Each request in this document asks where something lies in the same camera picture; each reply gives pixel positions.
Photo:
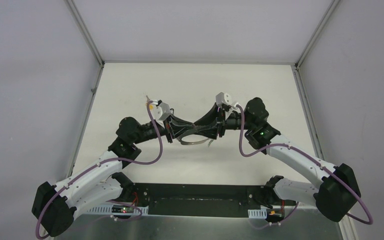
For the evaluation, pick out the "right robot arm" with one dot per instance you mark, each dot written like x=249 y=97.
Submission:
x=332 y=189

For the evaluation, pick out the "white slotted cable duct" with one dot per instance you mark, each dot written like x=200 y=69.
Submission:
x=117 y=209

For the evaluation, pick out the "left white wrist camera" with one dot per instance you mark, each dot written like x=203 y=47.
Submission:
x=161 y=111

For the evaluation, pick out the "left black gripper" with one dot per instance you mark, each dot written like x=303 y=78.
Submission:
x=170 y=129

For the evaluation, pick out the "perforated metal ring plate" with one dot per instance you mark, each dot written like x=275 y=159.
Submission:
x=198 y=142

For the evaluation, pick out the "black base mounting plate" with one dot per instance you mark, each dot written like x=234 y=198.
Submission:
x=199 y=200

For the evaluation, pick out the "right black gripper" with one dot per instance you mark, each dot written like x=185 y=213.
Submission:
x=211 y=131

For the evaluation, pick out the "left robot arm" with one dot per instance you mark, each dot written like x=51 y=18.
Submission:
x=57 y=205

